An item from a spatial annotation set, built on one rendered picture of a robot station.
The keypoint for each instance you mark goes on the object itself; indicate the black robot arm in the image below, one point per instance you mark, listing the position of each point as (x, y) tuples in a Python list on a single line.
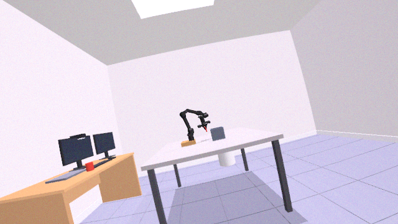
[(190, 130)]

